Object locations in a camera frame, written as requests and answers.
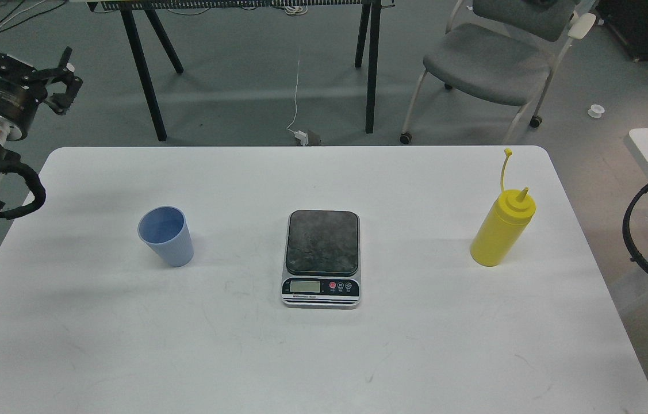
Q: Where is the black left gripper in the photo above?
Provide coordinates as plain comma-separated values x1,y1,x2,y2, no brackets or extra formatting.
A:
0,47,83,141

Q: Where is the yellow squeeze bottle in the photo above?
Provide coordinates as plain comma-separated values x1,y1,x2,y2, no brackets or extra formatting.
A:
469,148,536,267

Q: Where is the blue plastic cup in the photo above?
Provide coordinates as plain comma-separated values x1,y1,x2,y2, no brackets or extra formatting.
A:
137,205,194,267

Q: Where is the digital kitchen scale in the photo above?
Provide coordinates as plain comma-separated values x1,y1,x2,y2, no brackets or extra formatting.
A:
280,209,362,309

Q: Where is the small white spool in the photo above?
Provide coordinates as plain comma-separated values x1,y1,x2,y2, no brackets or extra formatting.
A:
586,103,605,120

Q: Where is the grey office chair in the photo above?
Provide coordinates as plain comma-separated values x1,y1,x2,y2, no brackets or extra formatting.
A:
400,1,597,144

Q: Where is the black trestle table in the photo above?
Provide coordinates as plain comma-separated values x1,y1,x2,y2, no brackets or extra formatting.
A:
87,1,395,143

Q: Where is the white cable with plug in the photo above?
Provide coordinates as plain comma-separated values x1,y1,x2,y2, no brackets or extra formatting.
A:
286,46,324,145

